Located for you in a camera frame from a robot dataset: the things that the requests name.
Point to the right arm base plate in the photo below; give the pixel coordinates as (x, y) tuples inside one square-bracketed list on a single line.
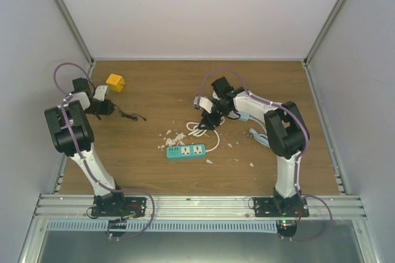
[(277, 206)]

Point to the teal power strip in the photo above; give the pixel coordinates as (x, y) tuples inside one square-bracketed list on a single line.
[(186, 151)]

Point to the yellow cube socket adapter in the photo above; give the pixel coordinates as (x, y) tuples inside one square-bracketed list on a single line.
[(115, 82)]

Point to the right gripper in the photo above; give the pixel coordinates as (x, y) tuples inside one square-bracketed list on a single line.
[(208, 121)]

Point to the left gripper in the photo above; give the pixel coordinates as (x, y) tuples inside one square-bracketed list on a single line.
[(92, 113)]

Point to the light blue power strip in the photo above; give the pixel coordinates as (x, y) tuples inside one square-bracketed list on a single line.
[(243, 116)]

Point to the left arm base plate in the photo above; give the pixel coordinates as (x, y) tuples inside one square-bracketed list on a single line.
[(117, 206)]

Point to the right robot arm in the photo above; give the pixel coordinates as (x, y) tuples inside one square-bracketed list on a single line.
[(287, 134)]

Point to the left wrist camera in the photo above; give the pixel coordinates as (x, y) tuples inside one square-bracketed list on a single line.
[(100, 92)]

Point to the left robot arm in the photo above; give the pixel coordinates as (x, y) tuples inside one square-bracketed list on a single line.
[(72, 135)]

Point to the black power adapter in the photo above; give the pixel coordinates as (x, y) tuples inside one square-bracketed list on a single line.
[(107, 107)]

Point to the slotted cable duct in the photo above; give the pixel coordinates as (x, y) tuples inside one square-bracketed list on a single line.
[(247, 226)]

